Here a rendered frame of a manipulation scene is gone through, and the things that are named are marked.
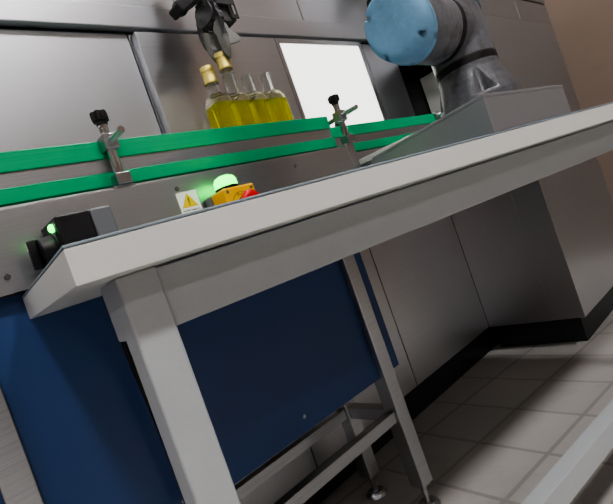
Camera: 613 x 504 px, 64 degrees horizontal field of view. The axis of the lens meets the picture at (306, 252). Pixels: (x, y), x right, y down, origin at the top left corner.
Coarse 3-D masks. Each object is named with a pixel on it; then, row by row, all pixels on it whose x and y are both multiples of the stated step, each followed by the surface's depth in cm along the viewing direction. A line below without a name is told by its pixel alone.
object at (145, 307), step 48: (576, 144) 100; (432, 192) 72; (480, 192) 79; (288, 240) 57; (336, 240) 60; (384, 240) 65; (144, 288) 46; (192, 288) 49; (240, 288) 52; (144, 336) 45; (144, 384) 47; (192, 384) 47; (192, 432) 46; (192, 480) 45; (576, 480) 79
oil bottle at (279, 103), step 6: (270, 90) 127; (276, 90) 128; (270, 96) 126; (276, 96) 127; (282, 96) 128; (270, 102) 126; (276, 102) 126; (282, 102) 128; (276, 108) 126; (282, 108) 127; (288, 108) 129; (276, 114) 126; (282, 114) 127; (288, 114) 128; (282, 120) 127
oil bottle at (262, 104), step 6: (252, 96) 123; (258, 96) 123; (264, 96) 125; (258, 102) 123; (264, 102) 124; (258, 108) 122; (264, 108) 124; (270, 108) 125; (258, 114) 122; (264, 114) 123; (270, 114) 125; (264, 120) 123; (270, 120) 124; (276, 120) 126
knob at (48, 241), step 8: (32, 240) 67; (40, 240) 67; (48, 240) 67; (56, 240) 68; (32, 248) 67; (40, 248) 67; (48, 248) 67; (56, 248) 67; (32, 256) 67; (40, 256) 67; (48, 256) 67; (32, 264) 67; (40, 264) 67
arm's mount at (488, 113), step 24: (480, 96) 77; (504, 96) 80; (528, 96) 84; (552, 96) 89; (456, 120) 81; (480, 120) 78; (504, 120) 78; (528, 120) 83; (408, 144) 90; (432, 144) 86
